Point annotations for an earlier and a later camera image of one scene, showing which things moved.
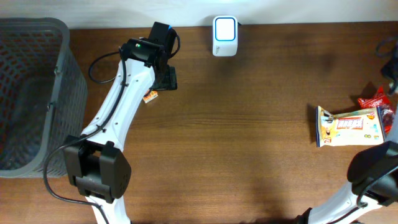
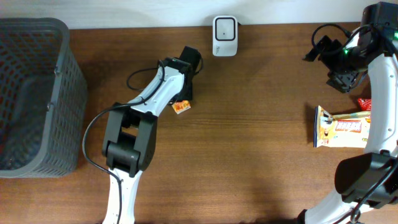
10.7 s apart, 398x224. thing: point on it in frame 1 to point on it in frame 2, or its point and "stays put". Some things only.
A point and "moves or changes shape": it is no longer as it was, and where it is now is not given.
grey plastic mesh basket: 43,96 stays put
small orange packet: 150,95 moves or changes shape
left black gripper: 168,79 to 188,94
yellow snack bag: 357,128 stays put
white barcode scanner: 225,35 stays put
